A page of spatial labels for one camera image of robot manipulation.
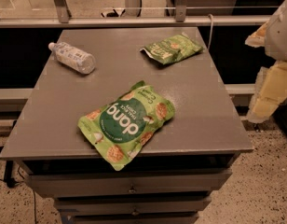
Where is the black floor cable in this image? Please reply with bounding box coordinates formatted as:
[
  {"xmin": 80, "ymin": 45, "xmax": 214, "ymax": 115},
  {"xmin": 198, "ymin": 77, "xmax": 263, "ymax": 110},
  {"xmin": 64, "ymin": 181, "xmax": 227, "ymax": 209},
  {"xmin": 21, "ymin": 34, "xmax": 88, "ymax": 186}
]
[{"xmin": 0, "ymin": 168, "xmax": 39, "ymax": 224}]

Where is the green jalapeno chip bag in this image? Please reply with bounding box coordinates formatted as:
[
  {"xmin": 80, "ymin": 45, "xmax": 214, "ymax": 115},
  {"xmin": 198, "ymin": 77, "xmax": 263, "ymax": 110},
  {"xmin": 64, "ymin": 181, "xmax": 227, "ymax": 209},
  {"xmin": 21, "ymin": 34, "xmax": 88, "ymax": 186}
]
[{"xmin": 141, "ymin": 33, "xmax": 203, "ymax": 65}]

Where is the green dang rice chips bag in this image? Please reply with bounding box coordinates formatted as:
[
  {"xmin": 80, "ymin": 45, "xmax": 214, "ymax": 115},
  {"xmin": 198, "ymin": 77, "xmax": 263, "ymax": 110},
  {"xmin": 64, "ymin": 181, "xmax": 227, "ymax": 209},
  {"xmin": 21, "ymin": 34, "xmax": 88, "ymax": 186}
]
[{"xmin": 77, "ymin": 81, "xmax": 175, "ymax": 171}]

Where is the grey metal railing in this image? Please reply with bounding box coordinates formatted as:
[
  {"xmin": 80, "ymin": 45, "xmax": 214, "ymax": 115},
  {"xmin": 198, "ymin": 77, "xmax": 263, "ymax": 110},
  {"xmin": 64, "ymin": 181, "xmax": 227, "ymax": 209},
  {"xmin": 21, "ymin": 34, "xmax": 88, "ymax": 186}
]
[{"xmin": 0, "ymin": 0, "xmax": 269, "ymax": 28}]

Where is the grey metal drawer cabinet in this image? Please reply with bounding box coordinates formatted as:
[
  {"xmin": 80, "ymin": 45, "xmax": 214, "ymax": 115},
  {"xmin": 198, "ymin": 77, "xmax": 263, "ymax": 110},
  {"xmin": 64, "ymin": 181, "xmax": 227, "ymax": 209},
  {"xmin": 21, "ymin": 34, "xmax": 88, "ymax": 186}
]
[{"xmin": 1, "ymin": 27, "xmax": 252, "ymax": 224}]

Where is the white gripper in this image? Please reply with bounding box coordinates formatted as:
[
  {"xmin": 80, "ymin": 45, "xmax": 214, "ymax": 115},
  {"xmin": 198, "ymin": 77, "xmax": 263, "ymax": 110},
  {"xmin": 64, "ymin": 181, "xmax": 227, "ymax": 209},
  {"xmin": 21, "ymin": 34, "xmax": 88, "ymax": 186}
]
[{"xmin": 245, "ymin": 0, "xmax": 287, "ymax": 123}]

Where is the white cable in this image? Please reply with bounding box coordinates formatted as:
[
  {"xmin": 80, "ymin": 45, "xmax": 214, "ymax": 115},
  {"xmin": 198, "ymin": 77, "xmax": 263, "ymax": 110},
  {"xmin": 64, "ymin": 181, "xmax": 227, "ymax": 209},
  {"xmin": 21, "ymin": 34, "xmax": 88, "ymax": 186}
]
[{"xmin": 207, "ymin": 13, "xmax": 215, "ymax": 50}]

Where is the clear plastic water bottle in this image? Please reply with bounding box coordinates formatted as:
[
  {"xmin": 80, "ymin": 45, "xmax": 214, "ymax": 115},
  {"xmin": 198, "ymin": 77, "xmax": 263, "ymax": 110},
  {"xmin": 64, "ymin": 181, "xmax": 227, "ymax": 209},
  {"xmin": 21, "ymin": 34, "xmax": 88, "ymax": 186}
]
[{"xmin": 48, "ymin": 42, "xmax": 96, "ymax": 75}]

